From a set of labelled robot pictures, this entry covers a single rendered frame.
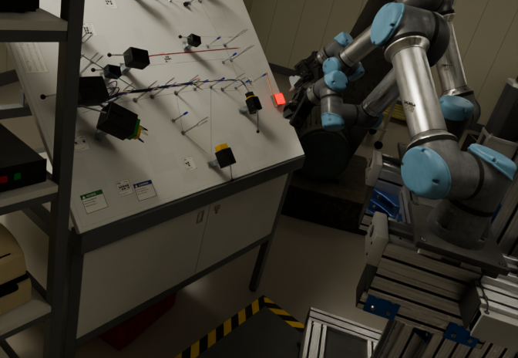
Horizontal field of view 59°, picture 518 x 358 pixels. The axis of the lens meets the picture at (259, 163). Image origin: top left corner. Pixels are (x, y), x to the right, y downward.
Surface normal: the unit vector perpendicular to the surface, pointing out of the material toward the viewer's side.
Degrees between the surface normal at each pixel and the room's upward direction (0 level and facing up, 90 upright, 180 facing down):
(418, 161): 95
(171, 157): 45
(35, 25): 90
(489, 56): 90
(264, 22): 90
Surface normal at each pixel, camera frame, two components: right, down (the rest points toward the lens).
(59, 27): 0.76, 0.43
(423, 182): -0.91, 0.04
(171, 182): 0.70, -0.31
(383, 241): -0.21, 0.37
